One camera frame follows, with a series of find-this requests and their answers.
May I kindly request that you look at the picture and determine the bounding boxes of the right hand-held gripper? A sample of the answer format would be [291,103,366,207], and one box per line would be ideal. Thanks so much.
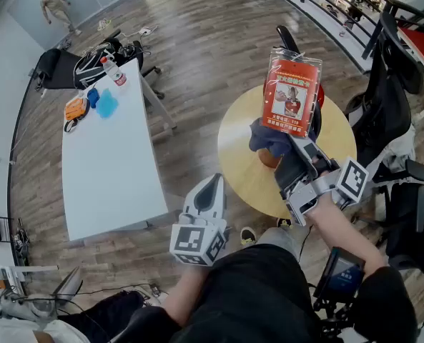
[274,134,370,227]

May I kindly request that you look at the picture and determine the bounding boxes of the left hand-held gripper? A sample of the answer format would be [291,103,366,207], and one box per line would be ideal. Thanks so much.
[169,172,231,267]

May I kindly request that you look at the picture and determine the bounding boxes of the dark blue cloth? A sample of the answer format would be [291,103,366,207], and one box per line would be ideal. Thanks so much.
[247,117,295,157]

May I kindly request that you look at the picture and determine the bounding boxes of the person's right forearm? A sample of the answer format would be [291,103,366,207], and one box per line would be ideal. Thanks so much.
[306,194,390,275]

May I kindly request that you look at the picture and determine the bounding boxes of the person's left forearm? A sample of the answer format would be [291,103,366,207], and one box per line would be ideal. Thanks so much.
[163,262,213,329]

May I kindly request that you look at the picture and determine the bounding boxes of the person's left shoe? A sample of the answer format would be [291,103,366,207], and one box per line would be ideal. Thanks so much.
[240,226,257,246]

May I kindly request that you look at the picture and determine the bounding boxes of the red tag in clear sleeve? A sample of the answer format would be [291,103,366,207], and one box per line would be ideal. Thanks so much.
[260,48,322,139]

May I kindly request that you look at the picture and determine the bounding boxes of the round wooden table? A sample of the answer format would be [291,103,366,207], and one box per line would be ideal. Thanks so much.
[217,84,358,220]

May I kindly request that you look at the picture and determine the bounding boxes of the person's grey trouser leg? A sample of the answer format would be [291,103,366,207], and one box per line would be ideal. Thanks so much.
[256,227,302,261]

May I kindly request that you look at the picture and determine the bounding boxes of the person's black shirt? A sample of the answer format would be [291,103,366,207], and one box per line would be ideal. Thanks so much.
[114,243,418,343]

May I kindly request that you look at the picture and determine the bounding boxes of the black mesh office chair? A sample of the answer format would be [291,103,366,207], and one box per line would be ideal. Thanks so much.
[343,11,424,169]

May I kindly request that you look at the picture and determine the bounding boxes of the white jacket on chair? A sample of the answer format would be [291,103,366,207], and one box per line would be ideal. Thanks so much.
[370,126,418,178]

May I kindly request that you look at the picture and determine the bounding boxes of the white rectangular desk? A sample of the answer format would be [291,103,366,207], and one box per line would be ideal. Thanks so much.
[61,57,169,242]

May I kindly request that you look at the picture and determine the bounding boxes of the black office chair with armrests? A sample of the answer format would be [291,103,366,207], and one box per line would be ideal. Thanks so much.
[371,158,424,269]

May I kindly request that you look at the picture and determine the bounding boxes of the black metal railing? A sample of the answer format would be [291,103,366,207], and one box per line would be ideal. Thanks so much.
[299,0,424,61]

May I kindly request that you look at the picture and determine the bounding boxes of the light blue plastic bag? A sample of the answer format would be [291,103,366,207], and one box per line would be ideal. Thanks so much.
[95,88,119,119]

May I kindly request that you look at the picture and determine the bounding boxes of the dark blue small pouch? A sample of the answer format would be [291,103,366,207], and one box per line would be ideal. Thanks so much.
[87,87,101,109]

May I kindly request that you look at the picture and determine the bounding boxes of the orange and white device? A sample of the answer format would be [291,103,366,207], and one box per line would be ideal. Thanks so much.
[63,96,91,134]

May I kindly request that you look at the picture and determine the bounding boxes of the clear water bottle red label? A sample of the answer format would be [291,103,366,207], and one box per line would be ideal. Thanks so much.
[99,56,128,87]

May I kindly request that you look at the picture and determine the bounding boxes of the white round appliance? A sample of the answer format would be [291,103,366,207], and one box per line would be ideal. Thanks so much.
[0,291,59,323]

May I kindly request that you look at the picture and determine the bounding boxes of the black backpack white stripes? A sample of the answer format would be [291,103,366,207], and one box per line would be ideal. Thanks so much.
[72,43,117,91]

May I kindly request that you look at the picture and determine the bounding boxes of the black screen device on mount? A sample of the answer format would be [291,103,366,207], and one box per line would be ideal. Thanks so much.
[313,247,367,300]

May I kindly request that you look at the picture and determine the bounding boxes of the bundle of cables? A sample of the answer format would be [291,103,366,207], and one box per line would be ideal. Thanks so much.
[13,227,31,267]

